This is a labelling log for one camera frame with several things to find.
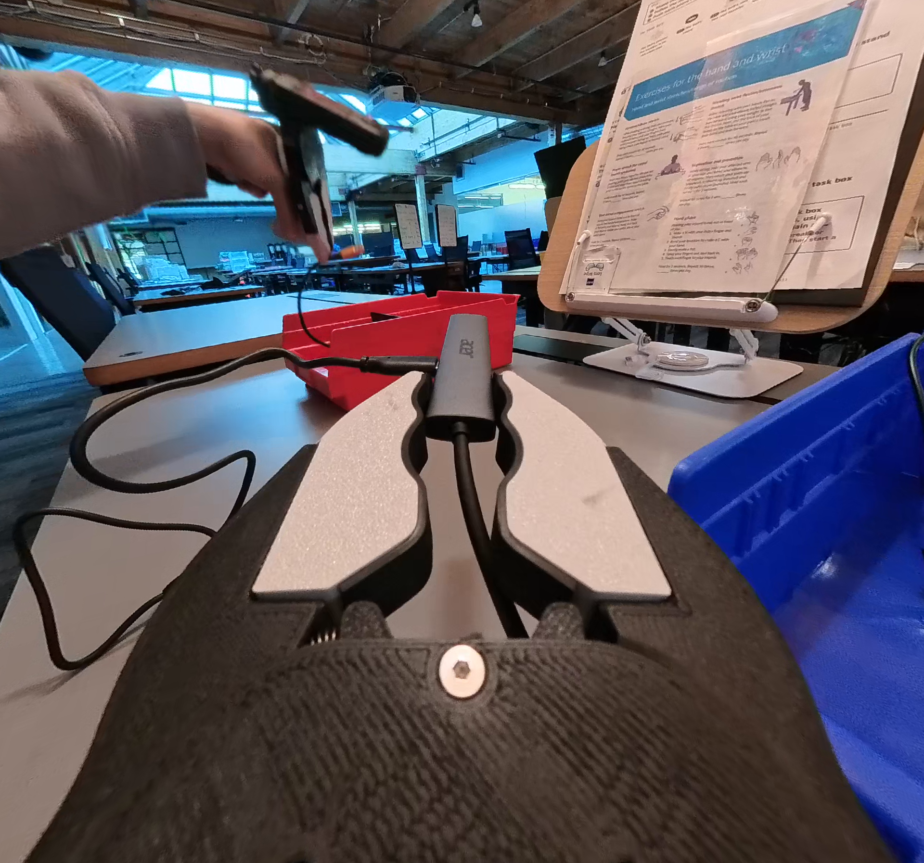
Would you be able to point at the red plastic bin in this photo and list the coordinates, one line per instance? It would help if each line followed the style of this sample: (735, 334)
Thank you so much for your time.
(404, 343)

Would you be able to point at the large white instruction sheet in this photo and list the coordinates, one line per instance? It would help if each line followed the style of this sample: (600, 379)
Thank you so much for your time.
(873, 120)

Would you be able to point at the laminated hand exercise sheet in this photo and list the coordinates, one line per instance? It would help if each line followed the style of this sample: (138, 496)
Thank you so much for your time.
(714, 170)

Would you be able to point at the standing whiteboard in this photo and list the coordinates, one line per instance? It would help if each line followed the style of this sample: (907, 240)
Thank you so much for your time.
(447, 226)
(408, 226)

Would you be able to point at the wooden document stand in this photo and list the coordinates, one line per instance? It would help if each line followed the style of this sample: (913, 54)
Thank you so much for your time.
(794, 318)

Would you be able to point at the person's left forearm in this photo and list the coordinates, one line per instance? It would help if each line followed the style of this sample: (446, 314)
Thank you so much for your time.
(94, 156)

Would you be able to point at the dark blue office chair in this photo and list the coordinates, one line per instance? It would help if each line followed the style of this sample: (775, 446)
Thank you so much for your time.
(58, 300)

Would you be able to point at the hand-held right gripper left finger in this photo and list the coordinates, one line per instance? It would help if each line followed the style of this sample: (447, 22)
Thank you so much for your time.
(339, 495)

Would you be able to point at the white ceiling projector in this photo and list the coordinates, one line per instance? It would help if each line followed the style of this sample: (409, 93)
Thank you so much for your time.
(393, 94)

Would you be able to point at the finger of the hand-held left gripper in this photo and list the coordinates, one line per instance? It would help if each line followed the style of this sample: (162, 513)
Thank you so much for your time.
(321, 221)

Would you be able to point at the grey USB hub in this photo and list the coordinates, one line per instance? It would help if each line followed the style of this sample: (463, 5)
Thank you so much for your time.
(462, 372)

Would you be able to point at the grey desk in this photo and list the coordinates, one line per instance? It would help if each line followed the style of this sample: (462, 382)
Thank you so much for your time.
(130, 553)

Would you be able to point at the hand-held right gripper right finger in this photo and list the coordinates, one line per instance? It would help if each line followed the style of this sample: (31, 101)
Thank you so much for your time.
(577, 488)

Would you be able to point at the blue plastic bin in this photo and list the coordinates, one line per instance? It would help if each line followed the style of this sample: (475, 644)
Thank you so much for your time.
(830, 531)

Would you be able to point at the person's left hand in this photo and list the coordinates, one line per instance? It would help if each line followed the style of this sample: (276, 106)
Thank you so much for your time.
(238, 148)

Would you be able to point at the wood-edged grey table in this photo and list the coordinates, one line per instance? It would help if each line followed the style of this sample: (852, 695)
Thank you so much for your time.
(216, 333)

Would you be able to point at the black panel screen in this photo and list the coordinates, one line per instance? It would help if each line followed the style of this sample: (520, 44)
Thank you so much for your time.
(561, 167)

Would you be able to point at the black office chair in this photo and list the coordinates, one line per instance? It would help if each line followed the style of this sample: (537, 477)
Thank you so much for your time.
(521, 248)

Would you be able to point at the long background table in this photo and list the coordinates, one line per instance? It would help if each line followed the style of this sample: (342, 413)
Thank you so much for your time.
(198, 294)

